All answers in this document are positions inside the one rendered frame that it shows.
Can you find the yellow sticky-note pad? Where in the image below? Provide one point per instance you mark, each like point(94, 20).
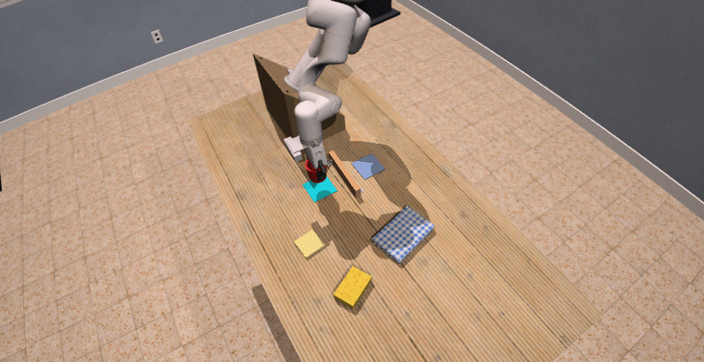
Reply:
point(309, 244)

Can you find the yellow sponge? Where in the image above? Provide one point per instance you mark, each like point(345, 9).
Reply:
point(352, 287)

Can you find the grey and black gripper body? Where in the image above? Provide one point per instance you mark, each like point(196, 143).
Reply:
point(314, 154)

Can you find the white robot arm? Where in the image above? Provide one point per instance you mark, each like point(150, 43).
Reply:
point(339, 34)

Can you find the red cup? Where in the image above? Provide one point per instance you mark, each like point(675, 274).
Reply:
point(312, 172)

